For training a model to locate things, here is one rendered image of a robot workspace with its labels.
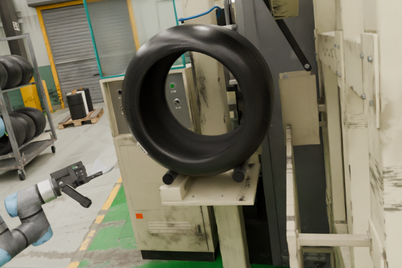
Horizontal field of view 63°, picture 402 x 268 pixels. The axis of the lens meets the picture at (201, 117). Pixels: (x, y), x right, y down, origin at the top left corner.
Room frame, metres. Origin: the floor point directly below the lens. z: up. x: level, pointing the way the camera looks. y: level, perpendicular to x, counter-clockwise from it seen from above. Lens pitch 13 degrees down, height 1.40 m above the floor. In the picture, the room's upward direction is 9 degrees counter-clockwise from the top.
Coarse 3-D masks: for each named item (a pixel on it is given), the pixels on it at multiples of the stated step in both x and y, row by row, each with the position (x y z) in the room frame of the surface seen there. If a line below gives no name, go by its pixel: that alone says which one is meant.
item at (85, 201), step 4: (64, 188) 1.06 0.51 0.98; (68, 188) 1.07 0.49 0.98; (72, 188) 1.09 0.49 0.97; (64, 192) 1.06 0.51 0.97; (68, 192) 1.06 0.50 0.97; (72, 192) 1.06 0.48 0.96; (76, 192) 1.07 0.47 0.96; (72, 196) 1.06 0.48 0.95; (76, 196) 1.06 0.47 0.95; (80, 196) 1.06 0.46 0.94; (84, 196) 1.10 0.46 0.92; (76, 200) 1.06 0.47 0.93; (80, 200) 1.06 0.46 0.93; (84, 200) 1.06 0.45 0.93; (88, 200) 1.07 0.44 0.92; (80, 204) 1.07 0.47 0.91; (84, 204) 1.06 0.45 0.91; (88, 204) 1.06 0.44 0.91
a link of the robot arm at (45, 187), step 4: (44, 180) 1.07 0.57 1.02; (48, 180) 1.06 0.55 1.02; (40, 184) 1.05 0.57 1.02; (44, 184) 1.05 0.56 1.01; (48, 184) 1.05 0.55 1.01; (52, 184) 1.05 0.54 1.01; (40, 188) 1.03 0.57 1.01; (44, 188) 1.04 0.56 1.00; (48, 188) 1.04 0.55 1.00; (52, 188) 1.04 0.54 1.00; (40, 192) 1.03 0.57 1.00; (44, 192) 1.03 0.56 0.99; (48, 192) 1.03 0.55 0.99; (52, 192) 1.04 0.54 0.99; (44, 196) 1.03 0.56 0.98; (48, 196) 1.03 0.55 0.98; (52, 196) 1.04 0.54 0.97; (56, 196) 1.05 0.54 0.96; (44, 200) 1.03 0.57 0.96; (48, 200) 1.04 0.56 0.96
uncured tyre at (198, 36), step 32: (160, 32) 1.20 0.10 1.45; (192, 32) 1.14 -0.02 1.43; (224, 32) 1.14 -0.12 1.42; (160, 64) 1.45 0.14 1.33; (224, 64) 1.09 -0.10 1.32; (256, 64) 1.10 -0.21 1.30; (128, 96) 1.20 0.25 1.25; (160, 96) 1.46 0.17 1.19; (256, 96) 1.07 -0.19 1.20; (160, 128) 1.44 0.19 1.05; (256, 128) 1.08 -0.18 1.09; (160, 160) 1.18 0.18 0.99; (192, 160) 1.14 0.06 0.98; (224, 160) 1.11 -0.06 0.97
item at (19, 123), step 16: (32, 48) 5.27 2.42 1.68; (0, 64) 4.29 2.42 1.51; (16, 64) 4.69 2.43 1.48; (0, 80) 4.17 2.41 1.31; (16, 80) 4.60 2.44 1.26; (0, 96) 4.01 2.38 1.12; (16, 112) 4.66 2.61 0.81; (32, 112) 4.93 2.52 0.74; (48, 112) 5.26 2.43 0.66; (16, 128) 4.16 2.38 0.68; (32, 128) 4.62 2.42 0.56; (0, 144) 4.47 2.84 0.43; (16, 144) 4.04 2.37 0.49; (32, 144) 5.14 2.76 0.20; (48, 144) 4.94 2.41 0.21; (0, 160) 4.44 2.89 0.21; (16, 160) 4.01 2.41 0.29
